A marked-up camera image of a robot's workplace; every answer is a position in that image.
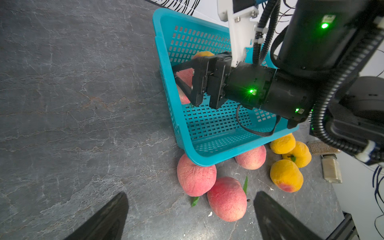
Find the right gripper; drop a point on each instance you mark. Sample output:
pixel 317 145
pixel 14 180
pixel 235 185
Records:
pixel 271 90

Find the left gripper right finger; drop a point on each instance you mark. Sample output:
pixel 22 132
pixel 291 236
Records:
pixel 276 223

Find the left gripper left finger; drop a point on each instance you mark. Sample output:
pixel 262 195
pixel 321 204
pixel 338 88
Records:
pixel 106 224

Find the pink peach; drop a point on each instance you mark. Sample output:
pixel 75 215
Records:
pixel 195 180
pixel 253 159
pixel 187 91
pixel 228 199

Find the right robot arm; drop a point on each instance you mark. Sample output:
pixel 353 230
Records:
pixel 310 71

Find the teal plastic basket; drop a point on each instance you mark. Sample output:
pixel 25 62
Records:
pixel 207 136

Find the beige spice jar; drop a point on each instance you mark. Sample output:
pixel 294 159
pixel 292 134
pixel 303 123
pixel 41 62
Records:
pixel 331 169

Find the yellow peach with red blush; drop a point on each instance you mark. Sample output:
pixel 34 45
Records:
pixel 283 145

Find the brown spice jar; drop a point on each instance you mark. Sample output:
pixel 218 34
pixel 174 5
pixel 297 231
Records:
pixel 317 148

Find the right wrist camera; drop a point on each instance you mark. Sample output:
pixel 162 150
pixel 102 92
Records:
pixel 240 16

